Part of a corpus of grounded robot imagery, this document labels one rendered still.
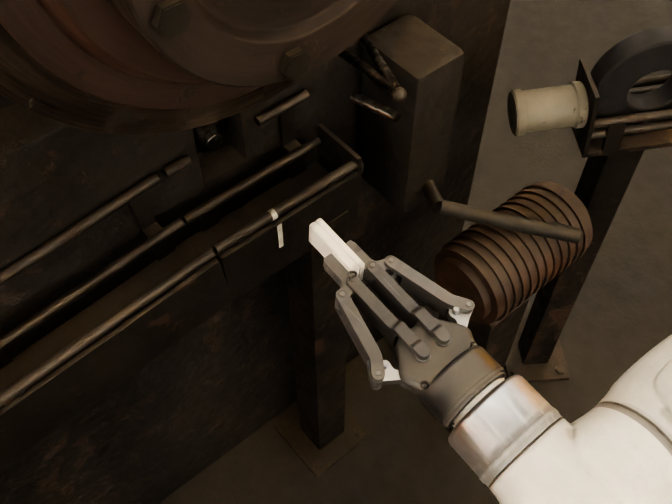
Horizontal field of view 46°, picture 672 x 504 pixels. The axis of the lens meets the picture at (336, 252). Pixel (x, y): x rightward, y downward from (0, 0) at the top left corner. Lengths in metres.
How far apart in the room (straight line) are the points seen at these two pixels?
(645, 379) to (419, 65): 0.41
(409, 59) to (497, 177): 1.01
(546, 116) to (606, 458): 0.49
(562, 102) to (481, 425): 0.49
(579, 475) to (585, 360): 0.97
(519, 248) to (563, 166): 0.88
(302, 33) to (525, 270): 0.59
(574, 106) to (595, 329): 0.73
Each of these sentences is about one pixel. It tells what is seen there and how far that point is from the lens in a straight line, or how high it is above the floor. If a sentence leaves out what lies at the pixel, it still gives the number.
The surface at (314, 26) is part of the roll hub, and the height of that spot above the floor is 1.01.
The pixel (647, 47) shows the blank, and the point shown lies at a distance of 1.02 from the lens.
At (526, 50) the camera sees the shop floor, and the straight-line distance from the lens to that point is 2.23.
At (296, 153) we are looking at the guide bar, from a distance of 0.93.
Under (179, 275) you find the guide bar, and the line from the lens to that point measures 0.83.
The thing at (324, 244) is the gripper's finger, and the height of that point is 0.75.
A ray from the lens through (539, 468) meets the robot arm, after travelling 0.68.
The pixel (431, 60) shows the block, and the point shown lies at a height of 0.80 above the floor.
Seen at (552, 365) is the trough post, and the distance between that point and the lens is 1.61.
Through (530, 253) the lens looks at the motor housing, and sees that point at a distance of 1.09.
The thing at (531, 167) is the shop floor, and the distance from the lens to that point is 1.92.
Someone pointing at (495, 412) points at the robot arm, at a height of 0.77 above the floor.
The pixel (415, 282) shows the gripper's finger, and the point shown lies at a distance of 0.76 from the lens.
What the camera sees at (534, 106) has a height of 0.69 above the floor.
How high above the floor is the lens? 1.38
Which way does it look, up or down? 54 degrees down
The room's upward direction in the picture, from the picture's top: straight up
